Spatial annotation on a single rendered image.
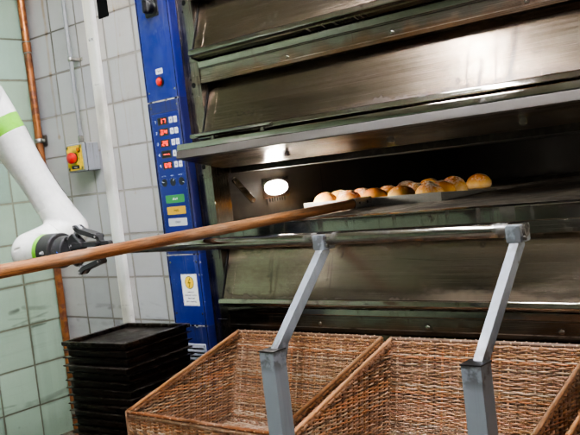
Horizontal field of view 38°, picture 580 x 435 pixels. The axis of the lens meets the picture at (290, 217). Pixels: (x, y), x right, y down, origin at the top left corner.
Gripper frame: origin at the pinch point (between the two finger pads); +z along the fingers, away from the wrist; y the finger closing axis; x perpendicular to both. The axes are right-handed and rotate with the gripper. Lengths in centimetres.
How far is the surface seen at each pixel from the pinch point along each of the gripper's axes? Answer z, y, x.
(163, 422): -3.6, 47.3, -12.0
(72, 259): 7.3, 0.3, 16.6
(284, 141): 18, -22, -47
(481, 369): 95, 24, -3
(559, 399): 93, 40, -38
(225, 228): 7.3, -0.4, -32.1
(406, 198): 20, -1, -100
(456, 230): 80, 2, -25
